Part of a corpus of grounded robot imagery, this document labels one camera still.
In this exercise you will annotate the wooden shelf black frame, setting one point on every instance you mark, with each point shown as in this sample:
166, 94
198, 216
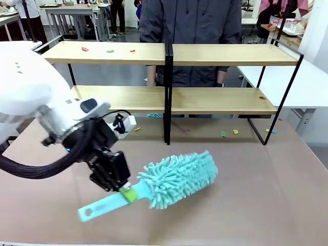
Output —
205, 57

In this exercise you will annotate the white background desk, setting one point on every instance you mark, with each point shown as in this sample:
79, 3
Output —
247, 21

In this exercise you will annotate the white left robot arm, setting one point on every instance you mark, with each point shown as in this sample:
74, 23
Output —
25, 84

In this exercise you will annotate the yellow and blue scrap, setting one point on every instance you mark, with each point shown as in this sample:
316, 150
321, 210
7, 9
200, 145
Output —
271, 131

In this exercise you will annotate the teal chenille duster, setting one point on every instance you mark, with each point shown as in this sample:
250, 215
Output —
176, 179

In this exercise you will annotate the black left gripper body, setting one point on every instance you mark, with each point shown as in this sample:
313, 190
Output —
109, 166

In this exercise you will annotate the bystander in white top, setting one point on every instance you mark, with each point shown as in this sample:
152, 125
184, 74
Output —
25, 18

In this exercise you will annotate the wooden background table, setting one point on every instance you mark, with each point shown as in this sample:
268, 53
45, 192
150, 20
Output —
287, 33

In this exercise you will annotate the white side table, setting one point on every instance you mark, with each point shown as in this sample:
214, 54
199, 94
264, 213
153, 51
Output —
294, 84
36, 44

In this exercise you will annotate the bystander in blue top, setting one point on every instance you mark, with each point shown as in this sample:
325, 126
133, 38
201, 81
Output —
138, 9

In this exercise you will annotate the black wrist watch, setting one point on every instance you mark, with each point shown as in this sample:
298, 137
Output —
220, 84

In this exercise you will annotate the bystander in pink top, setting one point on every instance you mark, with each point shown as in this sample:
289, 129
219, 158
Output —
276, 12

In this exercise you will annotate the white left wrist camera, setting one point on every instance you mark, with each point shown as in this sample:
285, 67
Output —
126, 125

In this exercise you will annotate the person in dark jacket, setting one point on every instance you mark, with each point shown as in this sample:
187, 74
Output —
189, 25

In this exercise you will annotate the grey background desk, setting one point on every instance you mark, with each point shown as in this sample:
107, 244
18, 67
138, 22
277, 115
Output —
69, 12

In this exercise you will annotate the teal fluffy cloth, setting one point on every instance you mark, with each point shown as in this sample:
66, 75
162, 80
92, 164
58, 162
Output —
154, 115

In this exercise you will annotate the bystander in black trousers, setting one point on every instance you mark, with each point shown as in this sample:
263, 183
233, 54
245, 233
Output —
118, 15

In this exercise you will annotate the black stand pole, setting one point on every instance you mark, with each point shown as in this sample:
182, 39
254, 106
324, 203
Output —
28, 20
282, 28

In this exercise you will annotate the person left forearm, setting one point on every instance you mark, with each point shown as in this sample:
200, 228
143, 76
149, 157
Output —
222, 74

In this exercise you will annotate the person right forearm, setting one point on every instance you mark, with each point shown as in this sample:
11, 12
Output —
151, 75

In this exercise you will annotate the yellow paper scrap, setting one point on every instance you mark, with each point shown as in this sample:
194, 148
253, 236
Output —
236, 131

